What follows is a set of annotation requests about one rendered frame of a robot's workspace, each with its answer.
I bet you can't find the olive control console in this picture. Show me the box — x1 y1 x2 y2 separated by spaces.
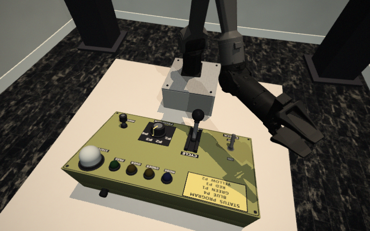
61 109 261 228

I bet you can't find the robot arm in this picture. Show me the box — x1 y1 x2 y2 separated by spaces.
178 0 268 109

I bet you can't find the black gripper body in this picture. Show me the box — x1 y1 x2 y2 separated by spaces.
250 91 292 136

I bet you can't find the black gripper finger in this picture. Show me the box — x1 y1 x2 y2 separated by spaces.
270 126 312 158
273 100 324 144

